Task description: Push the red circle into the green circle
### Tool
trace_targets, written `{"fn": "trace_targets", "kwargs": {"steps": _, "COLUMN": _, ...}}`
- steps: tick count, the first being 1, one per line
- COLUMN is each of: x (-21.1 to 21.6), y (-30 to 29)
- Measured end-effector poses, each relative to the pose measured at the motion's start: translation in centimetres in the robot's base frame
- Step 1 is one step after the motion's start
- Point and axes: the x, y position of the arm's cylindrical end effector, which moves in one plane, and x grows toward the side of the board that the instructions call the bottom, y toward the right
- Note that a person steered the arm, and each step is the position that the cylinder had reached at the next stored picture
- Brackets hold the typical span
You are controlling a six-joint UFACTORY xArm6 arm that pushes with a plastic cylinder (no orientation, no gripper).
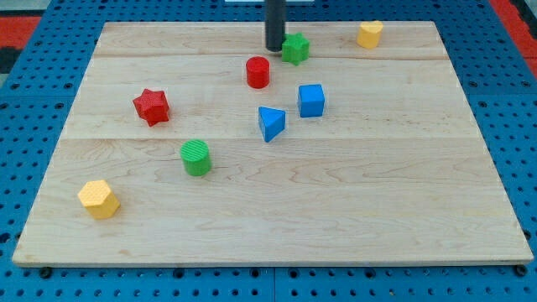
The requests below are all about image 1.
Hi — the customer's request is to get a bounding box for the blue triangle block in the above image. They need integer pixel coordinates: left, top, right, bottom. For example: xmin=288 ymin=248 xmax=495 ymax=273
xmin=258 ymin=107 xmax=286 ymax=143

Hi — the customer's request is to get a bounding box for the blue cube block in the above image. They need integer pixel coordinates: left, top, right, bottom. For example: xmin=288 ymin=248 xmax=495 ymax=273
xmin=297 ymin=84 xmax=325 ymax=117

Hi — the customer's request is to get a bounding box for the green cylinder block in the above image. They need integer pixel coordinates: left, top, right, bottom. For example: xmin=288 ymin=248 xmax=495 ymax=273
xmin=180 ymin=139 xmax=211 ymax=176

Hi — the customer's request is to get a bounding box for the light wooden board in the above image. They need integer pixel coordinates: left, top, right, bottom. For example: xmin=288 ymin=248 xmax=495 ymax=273
xmin=13 ymin=21 xmax=534 ymax=268

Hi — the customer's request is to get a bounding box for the red cylinder block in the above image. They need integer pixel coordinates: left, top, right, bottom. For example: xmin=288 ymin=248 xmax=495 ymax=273
xmin=246 ymin=56 xmax=270 ymax=89

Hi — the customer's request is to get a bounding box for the green star block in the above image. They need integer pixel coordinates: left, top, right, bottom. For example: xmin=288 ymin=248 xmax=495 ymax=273
xmin=281 ymin=33 xmax=310 ymax=65

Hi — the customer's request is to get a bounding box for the red star block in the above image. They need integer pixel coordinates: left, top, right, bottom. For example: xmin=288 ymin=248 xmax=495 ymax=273
xmin=133 ymin=89 xmax=169 ymax=127

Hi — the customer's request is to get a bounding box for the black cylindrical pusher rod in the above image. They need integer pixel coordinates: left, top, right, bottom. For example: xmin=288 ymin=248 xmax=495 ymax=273
xmin=264 ymin=0 xmax=286 ymax=52

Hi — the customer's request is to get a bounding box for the yellow heart block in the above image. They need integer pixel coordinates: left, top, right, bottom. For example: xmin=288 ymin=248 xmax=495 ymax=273
xmin=357 ymin=20 xmax=383 ymax=49

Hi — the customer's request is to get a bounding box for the yellow hexagon block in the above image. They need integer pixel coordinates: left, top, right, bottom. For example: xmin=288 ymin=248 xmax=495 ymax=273
xmin=77 ymin=180 xmax=121 ymax=219

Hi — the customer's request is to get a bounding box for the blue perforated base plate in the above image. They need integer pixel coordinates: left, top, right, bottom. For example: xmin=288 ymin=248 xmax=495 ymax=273
xmin=1 ymin=0 xmax=536 ymax=301

